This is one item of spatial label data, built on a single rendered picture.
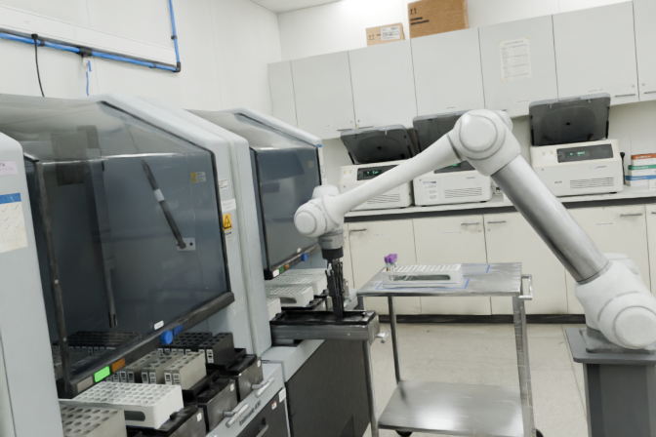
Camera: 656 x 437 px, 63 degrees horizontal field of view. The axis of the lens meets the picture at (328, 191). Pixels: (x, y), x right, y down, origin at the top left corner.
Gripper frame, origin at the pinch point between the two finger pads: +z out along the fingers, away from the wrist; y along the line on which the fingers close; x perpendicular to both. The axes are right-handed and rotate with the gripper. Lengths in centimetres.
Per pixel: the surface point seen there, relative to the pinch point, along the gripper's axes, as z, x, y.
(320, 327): 4.2, -2.9, 11.3
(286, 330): 5.2, -15.3, 11.3
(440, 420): 56, 26, -31
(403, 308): 72, -27, -224
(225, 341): -2.8, -19.0, 43.3
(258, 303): -6.3, -20.4, 19.3
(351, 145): -57, -64, -255
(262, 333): 3.5, -20.4, 19.0
